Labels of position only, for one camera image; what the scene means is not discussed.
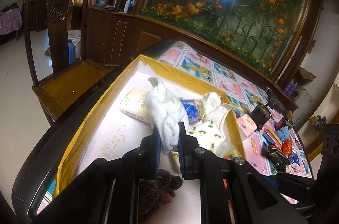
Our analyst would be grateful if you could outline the lemon print tissue pack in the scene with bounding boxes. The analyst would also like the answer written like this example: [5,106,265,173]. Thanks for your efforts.
[186,120,226,154]

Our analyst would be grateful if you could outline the red orange cloth pack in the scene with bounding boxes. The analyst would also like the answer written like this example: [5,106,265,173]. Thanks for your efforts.
[264,127,282,149]

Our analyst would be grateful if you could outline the yellow-taped white storage box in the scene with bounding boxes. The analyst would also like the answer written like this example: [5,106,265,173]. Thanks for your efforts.
[52,54,247,200]

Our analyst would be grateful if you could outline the white face tissue pack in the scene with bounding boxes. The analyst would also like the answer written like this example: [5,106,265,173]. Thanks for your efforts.
[119,88,151,124]

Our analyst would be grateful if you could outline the blue white tissue pack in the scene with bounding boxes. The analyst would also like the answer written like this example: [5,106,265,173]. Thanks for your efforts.
[288,152,300,170]

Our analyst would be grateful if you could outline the light blue cloth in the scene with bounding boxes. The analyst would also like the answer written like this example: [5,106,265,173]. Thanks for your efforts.
[275,126,289,142]

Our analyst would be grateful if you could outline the black cylinder device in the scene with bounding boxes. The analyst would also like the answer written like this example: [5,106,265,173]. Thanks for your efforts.
[249,102,271,131]
[265,88,294,120]

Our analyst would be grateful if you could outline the black cylinder device right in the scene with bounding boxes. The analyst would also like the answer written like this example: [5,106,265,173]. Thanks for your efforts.
[265,88,294,120]

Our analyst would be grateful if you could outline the white cloth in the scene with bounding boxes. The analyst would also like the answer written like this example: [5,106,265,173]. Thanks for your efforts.
[144,77,189,154]

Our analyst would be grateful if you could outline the purple bottles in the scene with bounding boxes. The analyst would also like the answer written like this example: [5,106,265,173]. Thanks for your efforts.
[283,79,297,97]

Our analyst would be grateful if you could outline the white towel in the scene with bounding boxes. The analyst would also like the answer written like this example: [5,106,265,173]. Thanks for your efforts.
[202,92,233,132]

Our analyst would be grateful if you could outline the black snack bag red logo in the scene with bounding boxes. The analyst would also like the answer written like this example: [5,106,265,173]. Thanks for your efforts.
[263,144,290,173]

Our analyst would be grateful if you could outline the purple cloth side table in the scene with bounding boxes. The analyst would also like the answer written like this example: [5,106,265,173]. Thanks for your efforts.
[1,3,22,41]

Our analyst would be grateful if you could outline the black cylinder device left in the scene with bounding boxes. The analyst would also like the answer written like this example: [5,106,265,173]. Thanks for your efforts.
[249,102,271,131]

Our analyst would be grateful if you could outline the pink tissue pack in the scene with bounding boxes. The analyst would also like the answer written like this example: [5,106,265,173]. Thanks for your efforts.
[236,114,257,141]

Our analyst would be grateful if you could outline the wooden chair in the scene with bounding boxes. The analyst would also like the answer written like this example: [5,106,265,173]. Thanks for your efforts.
[23,0,115,125]

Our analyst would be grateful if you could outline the blue sponge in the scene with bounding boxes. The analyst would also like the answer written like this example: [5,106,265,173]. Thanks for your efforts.
[181,99,205,124]

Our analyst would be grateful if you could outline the blue water bottle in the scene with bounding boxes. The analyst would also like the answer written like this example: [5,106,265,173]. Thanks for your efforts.
[68,40,75,64]

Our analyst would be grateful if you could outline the colourful cartoon tablecloth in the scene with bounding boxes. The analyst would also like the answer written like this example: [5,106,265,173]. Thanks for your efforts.
[38,42,313,211]

